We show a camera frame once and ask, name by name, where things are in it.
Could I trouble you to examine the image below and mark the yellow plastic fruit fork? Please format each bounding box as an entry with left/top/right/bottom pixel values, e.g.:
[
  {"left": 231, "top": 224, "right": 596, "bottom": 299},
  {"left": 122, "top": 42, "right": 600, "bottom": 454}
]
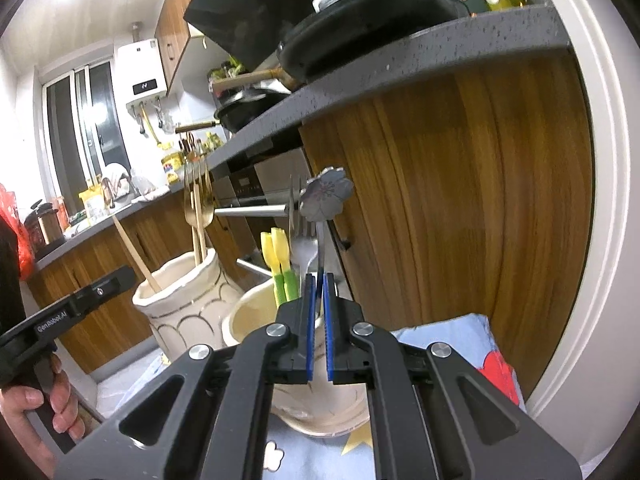
[
  {"left": 271, "top": 228, "right": 297, "bottom": 304},
  {"left": 260, "top": 232, "right": 285, "bottom": 307}
]

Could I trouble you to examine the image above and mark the white hanging towel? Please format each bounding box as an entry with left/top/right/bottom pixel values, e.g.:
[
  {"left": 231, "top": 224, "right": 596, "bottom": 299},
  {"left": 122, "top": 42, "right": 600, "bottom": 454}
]
[{"left": 102, "top": 163, "right": 132, "bottom": 197}]

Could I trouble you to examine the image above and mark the stainless steel built-in oven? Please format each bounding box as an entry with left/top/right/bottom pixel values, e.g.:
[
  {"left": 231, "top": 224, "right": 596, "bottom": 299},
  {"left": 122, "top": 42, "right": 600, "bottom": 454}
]
[{"left": 210, "top": 147, "right": 352, "bottom": 307}]

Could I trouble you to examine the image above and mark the person's left hand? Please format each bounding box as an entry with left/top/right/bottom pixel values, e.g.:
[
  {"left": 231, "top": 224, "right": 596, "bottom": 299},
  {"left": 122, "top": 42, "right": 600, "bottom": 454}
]
[{"left": 0, "top": 352, "right": 87, "bottom": 478}]

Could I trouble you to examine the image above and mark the shelf of condiment jars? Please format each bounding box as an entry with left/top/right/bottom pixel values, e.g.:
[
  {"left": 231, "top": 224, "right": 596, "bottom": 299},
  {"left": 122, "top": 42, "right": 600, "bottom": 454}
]
[{"left": 207, "top": 59, "right": 248, "bottom": 83}]

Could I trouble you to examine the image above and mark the dark electric pressure cooker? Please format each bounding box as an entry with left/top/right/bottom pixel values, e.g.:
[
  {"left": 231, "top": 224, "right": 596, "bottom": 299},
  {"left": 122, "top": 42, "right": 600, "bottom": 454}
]
[{"left": 25, "top": 200, "right": 67, "bottom": 247}]

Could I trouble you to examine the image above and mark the large black lidded pan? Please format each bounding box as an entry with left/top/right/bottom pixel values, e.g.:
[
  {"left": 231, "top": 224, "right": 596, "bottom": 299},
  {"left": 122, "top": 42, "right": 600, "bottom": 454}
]
[{"left": 276, "top": 0, "right": 472, "bottom": 84}]

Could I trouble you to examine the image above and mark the red plastic bag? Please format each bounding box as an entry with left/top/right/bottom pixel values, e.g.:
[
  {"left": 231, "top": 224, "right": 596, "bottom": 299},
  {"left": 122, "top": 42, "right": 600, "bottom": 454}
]
[{"left": 0, "top": 183, "right": 37, "bottom": 282}]

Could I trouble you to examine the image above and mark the silver flower-handled spoon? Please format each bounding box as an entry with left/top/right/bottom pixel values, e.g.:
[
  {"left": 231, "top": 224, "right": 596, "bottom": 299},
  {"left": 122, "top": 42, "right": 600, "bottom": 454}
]
[{"left": 299, "top": 165, "right": 355, "bottom": 291}]

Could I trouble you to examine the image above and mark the wooden wall cabinet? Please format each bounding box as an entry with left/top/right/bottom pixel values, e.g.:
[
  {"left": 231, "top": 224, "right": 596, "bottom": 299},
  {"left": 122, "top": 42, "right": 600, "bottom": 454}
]
[{"left": 154, "top": 0, "right": 212, "bottom": 97}]

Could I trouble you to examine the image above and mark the wooden chopstick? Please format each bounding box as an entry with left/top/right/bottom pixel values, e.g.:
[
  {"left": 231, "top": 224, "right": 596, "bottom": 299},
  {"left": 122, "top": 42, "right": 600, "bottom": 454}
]
[{"left": 111, "top": 214, "right": 164, "bottom": 294}]

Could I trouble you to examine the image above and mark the cream ceramic utensil holder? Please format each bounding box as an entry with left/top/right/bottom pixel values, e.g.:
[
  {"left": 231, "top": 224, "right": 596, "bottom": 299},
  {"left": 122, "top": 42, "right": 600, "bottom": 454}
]
[{"left": 132, "top": 247, "right": 373, "bottom": 438}]

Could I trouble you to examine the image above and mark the blue cartoon printed cloth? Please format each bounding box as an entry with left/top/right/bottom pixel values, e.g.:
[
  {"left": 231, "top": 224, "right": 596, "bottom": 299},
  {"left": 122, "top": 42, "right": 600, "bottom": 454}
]
[{"left": 97, "top": 312, "right": 526, "bottom": 480}]

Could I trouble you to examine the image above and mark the wooden end base cabinet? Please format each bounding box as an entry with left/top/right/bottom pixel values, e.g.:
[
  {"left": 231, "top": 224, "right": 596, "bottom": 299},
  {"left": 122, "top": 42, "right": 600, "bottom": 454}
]
[{"left": 299, "top": 52, "right": 597, "bottom": 402}]

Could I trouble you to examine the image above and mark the yellow food packet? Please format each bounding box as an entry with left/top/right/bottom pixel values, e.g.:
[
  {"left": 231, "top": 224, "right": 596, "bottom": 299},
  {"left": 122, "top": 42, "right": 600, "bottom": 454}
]
[{"left": 78, "top": 187, "right": 109, "bottom": 222}]

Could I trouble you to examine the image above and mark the kitchen window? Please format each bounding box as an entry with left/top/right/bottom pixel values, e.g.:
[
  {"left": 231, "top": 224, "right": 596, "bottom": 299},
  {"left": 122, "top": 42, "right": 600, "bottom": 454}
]
[{"left": 42, "top": 60, "right": 132, "bottom": 202}]

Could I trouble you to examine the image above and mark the grey speckled countertop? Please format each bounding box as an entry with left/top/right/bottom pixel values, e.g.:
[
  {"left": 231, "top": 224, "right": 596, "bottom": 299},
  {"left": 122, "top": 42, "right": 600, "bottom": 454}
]
[{"left": 35, "top": 2, "right": 574, "bottom": 272}]

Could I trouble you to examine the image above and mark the black frying pan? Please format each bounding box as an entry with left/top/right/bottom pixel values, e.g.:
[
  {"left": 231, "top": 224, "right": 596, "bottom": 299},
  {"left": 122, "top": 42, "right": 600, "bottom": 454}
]
[{"left": 175, "top": 87, "right": 292, "bottom": 134}]

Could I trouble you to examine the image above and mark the yellow cooking oil bottle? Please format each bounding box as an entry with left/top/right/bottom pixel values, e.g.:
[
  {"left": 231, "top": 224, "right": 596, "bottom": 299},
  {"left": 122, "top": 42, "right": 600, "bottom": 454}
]
[{"left": 160, "top": 147, "right": 185, "bottom": 186}]

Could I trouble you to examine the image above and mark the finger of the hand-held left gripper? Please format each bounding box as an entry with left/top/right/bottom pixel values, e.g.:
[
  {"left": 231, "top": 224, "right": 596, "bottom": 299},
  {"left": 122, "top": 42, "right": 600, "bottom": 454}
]
[{"left": 70, "top": 266, "right": 137, "bottom": 312}]

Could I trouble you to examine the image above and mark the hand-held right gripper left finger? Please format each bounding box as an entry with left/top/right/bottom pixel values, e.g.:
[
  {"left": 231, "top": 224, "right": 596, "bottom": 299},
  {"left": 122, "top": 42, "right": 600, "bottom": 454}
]
[{"left": 52, "top": 272, "right": 321, "bottom": 480}]

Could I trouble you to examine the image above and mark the silver fork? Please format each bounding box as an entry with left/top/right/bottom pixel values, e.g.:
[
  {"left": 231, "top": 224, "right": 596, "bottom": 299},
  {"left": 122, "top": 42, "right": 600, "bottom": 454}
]
[{"left": 286, "top": 174, "right": 321, "bottom": 286}]

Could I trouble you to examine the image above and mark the white water heater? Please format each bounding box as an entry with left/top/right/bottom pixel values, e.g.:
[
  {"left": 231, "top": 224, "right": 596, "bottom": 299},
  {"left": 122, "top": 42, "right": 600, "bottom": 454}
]
[{"left": 117, "top": 40, "right": 169, "bottom": 112}]

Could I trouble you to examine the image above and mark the gold fork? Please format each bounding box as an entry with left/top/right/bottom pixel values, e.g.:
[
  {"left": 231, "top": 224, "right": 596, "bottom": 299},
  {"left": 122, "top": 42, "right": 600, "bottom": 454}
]
[{"left": 183, "top": 160, "right": 216, "bottom": 267}]

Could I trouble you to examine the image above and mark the black range hood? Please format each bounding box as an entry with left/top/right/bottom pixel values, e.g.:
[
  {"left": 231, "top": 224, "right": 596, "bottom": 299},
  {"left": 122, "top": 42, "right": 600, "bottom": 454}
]
[{"left": 183, "top": 0, "right": 372, "bottom": 72}]

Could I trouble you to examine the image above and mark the white dish cloth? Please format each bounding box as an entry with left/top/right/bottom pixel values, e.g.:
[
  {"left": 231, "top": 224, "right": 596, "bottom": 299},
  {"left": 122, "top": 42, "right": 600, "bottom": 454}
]
[{"left": 130, "top": 185, "right": 171, "bottom": 206}]

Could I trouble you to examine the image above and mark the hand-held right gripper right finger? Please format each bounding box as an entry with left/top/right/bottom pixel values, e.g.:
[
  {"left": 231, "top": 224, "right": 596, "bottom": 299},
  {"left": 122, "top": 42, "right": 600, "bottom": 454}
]
[{"left": 322, "top": 271, "right": 583, "bottom": 480}]

